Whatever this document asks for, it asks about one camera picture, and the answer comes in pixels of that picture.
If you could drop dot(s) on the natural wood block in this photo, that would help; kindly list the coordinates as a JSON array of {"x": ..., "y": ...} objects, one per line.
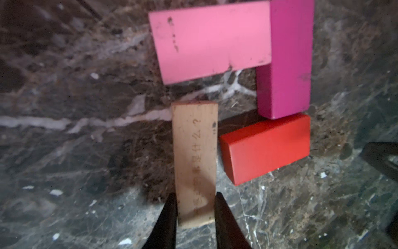
[{"x": 195, "y": 145}]

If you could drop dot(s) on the magenta block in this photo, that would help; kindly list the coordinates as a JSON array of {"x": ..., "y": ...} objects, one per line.
[{"x": 284, "y": 85}]

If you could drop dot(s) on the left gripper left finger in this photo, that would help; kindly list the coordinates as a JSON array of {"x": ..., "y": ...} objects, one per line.
[{"x": 163, "y": 235}]

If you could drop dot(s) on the red block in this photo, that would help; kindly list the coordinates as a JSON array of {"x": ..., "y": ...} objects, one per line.
[{"x": 265, "y": 146}]

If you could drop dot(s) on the light pink block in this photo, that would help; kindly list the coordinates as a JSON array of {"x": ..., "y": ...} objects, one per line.
[{"x": 192, "y": 43}]

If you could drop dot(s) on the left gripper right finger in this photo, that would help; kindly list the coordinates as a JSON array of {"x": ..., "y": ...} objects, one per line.
[{"x": 228, "y": 233}]

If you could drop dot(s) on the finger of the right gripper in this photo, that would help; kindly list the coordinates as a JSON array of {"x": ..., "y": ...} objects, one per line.
[{"x": 376, "y": 154}]

